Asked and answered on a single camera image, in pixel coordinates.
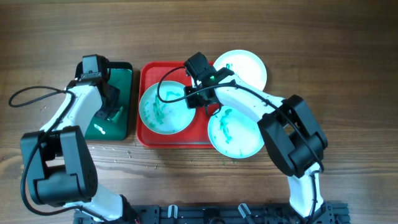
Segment green sponge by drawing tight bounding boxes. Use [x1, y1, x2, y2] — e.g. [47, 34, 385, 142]
[106, 106, 124, 123]

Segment white plate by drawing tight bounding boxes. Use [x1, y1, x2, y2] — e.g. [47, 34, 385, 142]
[139, 83, 196, 134]
[208, 106, 264, 159]
[213, 50, 267, 91]

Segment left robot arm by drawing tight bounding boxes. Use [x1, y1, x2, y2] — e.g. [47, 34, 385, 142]
[20, 55, 140, 223]

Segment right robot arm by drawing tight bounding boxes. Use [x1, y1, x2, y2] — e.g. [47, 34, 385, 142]
[183, 52, 328, 222]

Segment dark green plastic tray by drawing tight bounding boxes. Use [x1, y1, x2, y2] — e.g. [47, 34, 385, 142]
[85, 62, 133, 141]

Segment red plastic tray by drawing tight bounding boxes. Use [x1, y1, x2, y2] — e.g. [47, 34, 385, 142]
[136, 61, 218, 149]

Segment right black cable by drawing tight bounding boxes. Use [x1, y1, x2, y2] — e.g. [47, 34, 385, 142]
[156, 65, 325, 218]

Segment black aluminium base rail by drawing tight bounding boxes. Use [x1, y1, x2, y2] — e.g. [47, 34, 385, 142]
[73, 202, 351, 224]

